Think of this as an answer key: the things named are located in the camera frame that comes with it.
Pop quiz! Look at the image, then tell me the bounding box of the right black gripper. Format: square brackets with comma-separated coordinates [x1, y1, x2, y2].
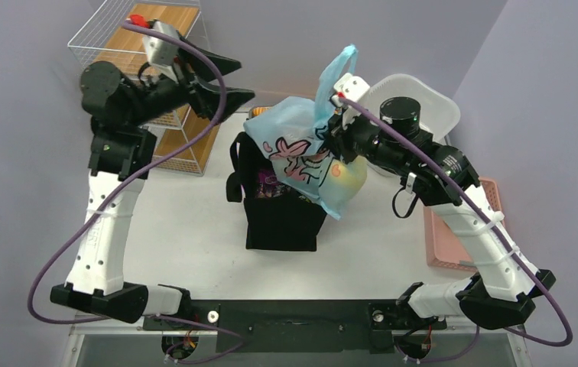
[321, 99, 408, 172]

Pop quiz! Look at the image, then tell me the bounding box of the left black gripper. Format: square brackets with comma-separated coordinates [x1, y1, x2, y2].
[128, 33, 254, 128]

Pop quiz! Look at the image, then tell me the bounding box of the blue printed plastic bag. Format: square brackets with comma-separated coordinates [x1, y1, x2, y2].
[244, 44, 368, 219]

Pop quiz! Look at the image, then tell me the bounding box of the black fabric tote bag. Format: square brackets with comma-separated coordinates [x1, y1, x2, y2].
[226, 132, 326, 252]

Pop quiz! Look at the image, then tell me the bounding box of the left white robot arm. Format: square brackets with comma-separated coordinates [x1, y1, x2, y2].
[50, 41, 254, 329]

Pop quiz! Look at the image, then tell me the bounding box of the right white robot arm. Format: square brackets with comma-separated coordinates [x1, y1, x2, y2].
[226, 74, 556, 330]

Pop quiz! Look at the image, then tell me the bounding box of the row of orange crackers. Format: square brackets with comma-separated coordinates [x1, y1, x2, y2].
[248, 106, 271, 119]

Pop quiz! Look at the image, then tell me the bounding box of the white plastic basin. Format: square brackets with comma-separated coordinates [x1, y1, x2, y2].
[359, 73, 461, 145]

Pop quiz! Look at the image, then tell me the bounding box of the purple snack packet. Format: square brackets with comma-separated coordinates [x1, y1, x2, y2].
[255, 170, 291, 199]

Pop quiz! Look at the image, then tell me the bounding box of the pink plastic basket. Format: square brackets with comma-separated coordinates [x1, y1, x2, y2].
[424, 178, 502, 272]

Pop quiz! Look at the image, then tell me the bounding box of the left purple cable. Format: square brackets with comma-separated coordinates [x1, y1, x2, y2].
[27, 20, 245, 365]

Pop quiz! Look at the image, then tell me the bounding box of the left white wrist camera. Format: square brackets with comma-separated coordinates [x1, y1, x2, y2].
[129, 14, 179, 83]

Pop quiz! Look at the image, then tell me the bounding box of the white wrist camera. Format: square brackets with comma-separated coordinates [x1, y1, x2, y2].
[129, 14, 179, 83]
[330, 73, 370, 129]

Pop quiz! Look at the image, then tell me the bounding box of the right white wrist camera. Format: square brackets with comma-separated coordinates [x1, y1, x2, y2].
[330, 73, 370, 129]

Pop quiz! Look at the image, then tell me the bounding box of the white wire wooden shelf rack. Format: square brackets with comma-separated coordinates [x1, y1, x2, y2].
[67, 0, 211, 160]

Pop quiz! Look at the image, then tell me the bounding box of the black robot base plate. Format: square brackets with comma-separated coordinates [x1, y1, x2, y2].
[143, 298, 447, 356]

